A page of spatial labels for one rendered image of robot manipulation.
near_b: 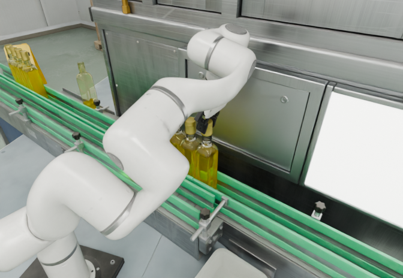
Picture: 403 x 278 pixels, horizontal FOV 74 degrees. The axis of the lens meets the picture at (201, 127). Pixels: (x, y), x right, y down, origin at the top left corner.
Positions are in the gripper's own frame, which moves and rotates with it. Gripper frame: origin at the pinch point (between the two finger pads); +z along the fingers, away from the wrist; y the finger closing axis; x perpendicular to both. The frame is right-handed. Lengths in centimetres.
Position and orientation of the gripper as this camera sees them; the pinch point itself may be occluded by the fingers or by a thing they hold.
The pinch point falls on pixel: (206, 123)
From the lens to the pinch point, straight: 77.9
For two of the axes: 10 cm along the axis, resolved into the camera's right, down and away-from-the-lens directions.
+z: -2.1, 7.1, 6.7
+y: -6.0, 4.4, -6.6
